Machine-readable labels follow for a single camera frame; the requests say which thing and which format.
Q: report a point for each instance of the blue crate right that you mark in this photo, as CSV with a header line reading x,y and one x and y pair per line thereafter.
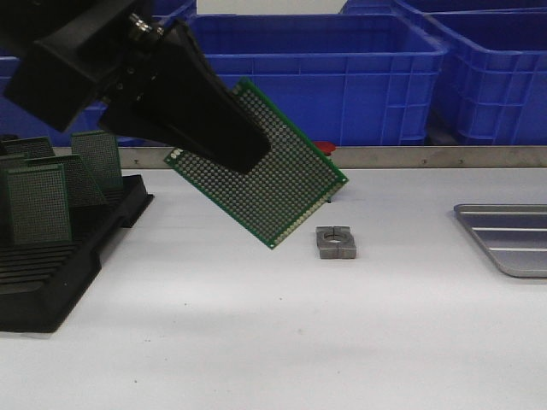
x,y
491,89

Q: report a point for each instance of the blue crate rear centre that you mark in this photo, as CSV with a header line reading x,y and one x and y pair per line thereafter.
x,y
362,7

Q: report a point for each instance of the blue crate front centre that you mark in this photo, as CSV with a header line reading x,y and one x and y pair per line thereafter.
x,y
352,80

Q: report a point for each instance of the silver metal tray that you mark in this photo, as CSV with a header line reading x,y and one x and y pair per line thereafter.
x,y
513,236

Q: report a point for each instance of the grey metal clamp block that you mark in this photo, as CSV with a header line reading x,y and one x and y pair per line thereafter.
x,y
335,242

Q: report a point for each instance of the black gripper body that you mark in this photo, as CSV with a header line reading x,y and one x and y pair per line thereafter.
x,y
91,34

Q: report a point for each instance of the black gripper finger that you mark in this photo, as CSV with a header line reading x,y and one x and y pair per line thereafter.
x,y
126,121
202,114

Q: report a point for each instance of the black slotted board rack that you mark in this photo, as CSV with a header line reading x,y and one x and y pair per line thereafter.
x,y
41,283

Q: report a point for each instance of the green perfboard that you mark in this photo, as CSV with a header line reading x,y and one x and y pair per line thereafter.
x,y
99,151
29,147
36,205
83,190
284,188
12,161

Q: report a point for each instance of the red emergency stop button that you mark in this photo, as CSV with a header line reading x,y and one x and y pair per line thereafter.
x,y
327,149

